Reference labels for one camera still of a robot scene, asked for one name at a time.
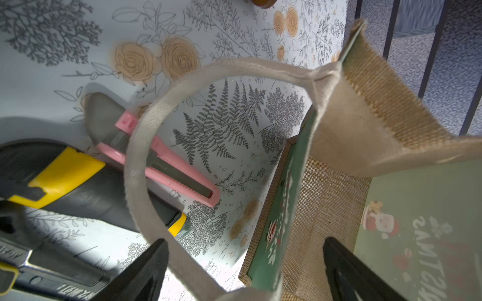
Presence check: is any floral table mat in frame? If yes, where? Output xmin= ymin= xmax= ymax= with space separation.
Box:
xmin=1 ymin=1 xmax=347 ymax=272

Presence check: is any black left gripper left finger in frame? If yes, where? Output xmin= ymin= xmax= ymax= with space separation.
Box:
xmin=92 ymin=239 xmax=169 ymax=301

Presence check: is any yellow black utility knife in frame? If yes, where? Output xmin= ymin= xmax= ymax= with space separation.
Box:
xmin=0 ymin=140 xmax=188 ymax=238

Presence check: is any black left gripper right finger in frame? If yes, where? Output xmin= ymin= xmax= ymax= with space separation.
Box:
xmin=323 ymin=237 xmax=404 ymax=301

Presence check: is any black yellow box cutter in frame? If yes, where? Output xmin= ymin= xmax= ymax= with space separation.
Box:
xmin=0 ymin=202 xmax=114 ymax=301

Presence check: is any green jute Christmas bag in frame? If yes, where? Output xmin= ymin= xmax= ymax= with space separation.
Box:
xmin=124 ymin=19 xmax=481 ymax=300

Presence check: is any pink snap-off cutter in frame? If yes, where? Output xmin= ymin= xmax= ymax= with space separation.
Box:
xmin=85 ymin=93 xmax=220 ymax=207

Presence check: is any wooden two-tier shelf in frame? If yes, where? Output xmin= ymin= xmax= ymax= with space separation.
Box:
xmin=251 ymin=0 xmax=277 ymax=9

